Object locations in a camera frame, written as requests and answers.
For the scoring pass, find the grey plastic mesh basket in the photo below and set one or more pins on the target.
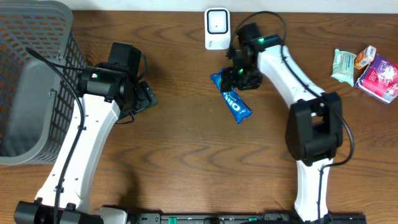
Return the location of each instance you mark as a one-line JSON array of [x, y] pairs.
[[36, 106]]

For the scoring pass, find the blue snack bar wrapper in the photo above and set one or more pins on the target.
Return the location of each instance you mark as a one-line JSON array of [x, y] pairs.
[[236, 105]]

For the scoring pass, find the teal wet wipes packet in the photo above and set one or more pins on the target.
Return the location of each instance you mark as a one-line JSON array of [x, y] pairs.
[[343, 66]]

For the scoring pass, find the red purple snack packet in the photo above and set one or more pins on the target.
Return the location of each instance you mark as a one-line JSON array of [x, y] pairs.
[[379, 79]]

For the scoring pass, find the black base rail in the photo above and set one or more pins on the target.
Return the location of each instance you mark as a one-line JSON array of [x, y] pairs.
[[266, 218]]

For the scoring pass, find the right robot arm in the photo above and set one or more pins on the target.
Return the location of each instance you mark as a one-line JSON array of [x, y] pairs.
[[315, 125]]

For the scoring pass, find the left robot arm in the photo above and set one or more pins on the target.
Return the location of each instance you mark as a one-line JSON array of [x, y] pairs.
[[104, 97]]

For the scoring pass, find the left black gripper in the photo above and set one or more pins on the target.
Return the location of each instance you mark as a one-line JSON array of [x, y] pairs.
[[146, 96]]

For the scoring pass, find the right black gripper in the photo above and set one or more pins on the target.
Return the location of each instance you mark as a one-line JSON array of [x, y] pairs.
[[235, 78]]

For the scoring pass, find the orange tissue packet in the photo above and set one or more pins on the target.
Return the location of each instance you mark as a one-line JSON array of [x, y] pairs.
[[365, 57]]

